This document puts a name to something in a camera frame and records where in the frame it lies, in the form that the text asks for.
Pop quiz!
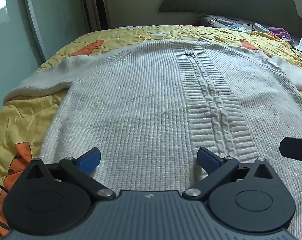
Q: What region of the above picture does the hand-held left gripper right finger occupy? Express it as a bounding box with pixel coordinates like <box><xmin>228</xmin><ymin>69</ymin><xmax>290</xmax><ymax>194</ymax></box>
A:
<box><xmin>182</xmin><ymin>147</ymin><xmax>277</xmax><ymax>203</ymax></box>

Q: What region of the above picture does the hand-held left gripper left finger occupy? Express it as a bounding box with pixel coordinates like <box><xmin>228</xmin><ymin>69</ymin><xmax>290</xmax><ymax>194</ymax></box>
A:
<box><xmin>24</xmin><ymin>147</ymin><xmax>116</xmax><ymax>202</ymax></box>

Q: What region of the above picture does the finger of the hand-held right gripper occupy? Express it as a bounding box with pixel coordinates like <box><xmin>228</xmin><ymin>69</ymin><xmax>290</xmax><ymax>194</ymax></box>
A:
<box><xmin>279</xmin><ymin>134</ymin><xmax>302</xmax><ymax>163</ymax></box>

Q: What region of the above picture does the gold tower air conditioner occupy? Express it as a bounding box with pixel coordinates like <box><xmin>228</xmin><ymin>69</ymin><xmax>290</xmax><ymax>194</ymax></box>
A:
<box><xmin>79</xmin><ymin>0</ymin><xmax>111</xmax><ymax>32</ymax></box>

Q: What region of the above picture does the glass sliding wardrobe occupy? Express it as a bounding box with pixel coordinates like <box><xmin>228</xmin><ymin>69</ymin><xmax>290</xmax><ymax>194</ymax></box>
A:
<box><xmin>0</xmin><ymin>0</ymin><xmax>89</xmax><ymax>119</ymax></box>

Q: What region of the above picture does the white knitted sweater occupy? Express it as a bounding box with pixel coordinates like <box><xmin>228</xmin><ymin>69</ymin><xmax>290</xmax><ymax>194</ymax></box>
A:
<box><xmin>4</xmin><ymin>37</ymin><xmax>302</xmax><ymax>240</ymax></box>

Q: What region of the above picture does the purple cloth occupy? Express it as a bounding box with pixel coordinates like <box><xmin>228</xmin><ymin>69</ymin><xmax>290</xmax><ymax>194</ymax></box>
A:
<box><xmin>268</xmin><ymin>26</ymin><xmax>292</xmax><ymax>39</ymax></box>

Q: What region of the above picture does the yellow printed quilt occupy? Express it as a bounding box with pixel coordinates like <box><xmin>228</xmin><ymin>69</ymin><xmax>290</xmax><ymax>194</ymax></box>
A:
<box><xmin>0</xmin><ymin>24</ymin><xmax>302</xmax><ymax>238</ymax></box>

